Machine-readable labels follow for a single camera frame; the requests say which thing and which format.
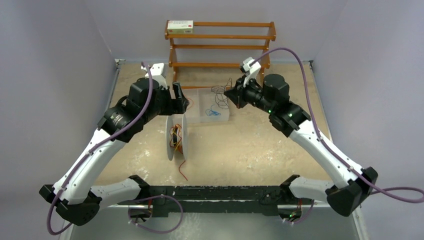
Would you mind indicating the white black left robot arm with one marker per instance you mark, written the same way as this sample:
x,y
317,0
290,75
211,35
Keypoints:
x,y
75,197

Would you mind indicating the orange wooden shelf rack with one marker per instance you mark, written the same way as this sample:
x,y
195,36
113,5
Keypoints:
x,y
215,44

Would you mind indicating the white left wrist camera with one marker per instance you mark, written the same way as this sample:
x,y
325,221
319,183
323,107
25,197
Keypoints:
x,y
158,72

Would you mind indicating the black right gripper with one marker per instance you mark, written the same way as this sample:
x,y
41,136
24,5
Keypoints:
x,y
237,95

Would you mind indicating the white cardboard box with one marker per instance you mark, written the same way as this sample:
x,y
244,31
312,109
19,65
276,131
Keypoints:
x,y
180,26

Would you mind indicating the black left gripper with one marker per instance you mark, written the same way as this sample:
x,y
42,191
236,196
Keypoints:
x,y
181,101

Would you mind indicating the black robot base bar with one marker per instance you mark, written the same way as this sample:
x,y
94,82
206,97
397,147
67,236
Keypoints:
x,y
286,212

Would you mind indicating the clear plastic divided tray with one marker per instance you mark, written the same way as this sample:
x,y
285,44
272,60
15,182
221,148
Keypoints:
x,y
206,106

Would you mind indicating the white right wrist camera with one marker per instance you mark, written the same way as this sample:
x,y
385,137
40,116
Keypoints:
x,y
250,69

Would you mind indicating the white plastic cable spool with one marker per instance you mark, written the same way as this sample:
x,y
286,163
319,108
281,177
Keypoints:
x,y
176,136

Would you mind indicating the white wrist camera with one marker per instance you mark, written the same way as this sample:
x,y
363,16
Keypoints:
x,y
250,69
158,72

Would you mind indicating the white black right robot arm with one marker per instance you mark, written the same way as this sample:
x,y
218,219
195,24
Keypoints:
x,y
347,188

